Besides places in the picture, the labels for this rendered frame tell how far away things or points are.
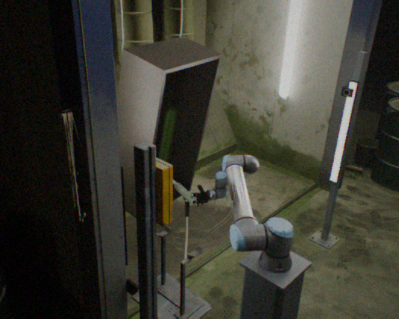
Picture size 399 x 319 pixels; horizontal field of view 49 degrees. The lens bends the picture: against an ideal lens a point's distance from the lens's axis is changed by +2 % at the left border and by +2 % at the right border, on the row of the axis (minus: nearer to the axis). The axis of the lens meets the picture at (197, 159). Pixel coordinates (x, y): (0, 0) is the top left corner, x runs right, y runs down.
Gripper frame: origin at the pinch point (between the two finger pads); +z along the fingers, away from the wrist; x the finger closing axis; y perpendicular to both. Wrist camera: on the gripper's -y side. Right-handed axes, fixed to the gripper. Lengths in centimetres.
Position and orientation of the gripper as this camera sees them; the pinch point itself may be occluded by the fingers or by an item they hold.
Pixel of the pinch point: (185, 198)
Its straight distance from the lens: 332.3
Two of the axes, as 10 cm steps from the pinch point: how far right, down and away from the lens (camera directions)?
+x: -4.8, -3.9, 7.9
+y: -0.4, 9.0, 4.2
